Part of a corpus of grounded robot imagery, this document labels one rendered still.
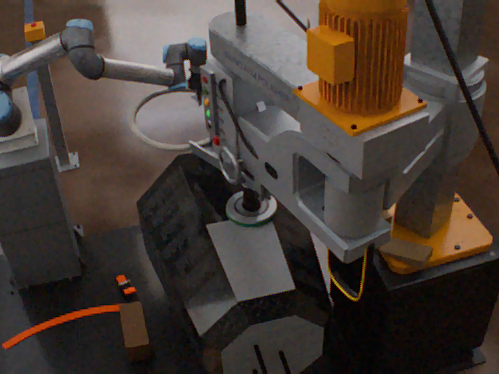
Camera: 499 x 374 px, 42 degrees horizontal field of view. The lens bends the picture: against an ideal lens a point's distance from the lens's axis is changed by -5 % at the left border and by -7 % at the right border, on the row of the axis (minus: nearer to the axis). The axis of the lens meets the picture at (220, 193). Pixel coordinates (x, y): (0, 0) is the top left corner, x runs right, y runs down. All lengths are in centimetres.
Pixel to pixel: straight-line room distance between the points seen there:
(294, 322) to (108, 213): 202
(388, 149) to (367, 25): 36
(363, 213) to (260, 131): 51
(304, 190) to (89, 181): 253
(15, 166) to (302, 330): 165
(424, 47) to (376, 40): 71
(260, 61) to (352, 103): 44
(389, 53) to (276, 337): 128
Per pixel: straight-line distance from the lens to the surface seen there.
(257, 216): 284
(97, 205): 439
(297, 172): 224
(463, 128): 253
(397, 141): 188
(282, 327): 259
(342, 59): 172
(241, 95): 244
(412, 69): 248
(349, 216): 210
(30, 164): 343
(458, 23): 235
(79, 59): 287
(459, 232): 295
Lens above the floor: 271
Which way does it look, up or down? 39 degrees down
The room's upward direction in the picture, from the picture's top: 5 degrees counter-clockwise
